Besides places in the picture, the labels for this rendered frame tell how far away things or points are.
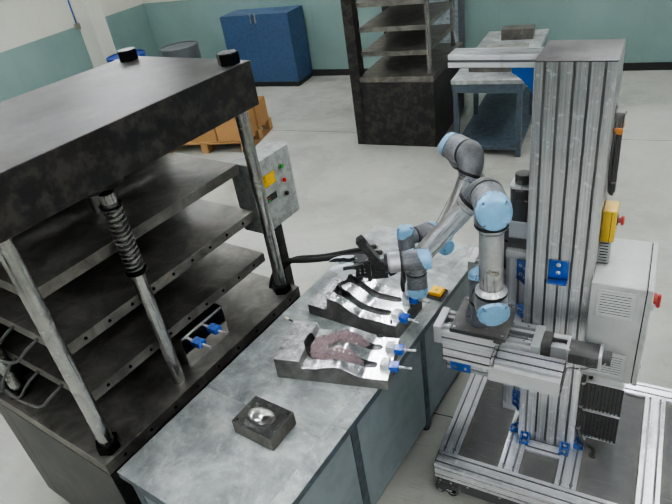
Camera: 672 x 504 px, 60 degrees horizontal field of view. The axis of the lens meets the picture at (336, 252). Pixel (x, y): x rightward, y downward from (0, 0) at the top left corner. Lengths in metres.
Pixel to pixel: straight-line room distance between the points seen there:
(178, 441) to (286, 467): 0.49
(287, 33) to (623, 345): 7.63
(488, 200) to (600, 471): 1.55
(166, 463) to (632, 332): 1.85
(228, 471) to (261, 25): 7.88
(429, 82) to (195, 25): 5.52
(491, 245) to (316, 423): 1.00
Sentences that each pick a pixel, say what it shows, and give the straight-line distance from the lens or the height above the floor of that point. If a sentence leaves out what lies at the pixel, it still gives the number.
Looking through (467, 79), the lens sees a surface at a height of 0.80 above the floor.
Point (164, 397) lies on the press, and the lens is 2.77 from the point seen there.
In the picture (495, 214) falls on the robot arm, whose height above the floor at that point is 1.63.
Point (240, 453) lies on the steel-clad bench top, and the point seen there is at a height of 0.80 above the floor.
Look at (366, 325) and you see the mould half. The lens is 2.75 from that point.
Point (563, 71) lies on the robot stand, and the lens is 2.06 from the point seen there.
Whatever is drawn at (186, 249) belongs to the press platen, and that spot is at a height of 1.29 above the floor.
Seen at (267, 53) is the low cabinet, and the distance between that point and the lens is 9.57.
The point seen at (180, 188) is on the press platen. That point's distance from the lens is 2.72.
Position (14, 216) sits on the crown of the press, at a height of 1.86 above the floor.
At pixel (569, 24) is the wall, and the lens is 8.73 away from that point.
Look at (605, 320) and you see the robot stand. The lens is 2.44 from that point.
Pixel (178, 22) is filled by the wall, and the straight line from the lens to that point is 11.08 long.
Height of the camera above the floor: 2.60
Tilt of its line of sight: 32 degrees down
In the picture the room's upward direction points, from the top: 9 degrees counter-clockwise
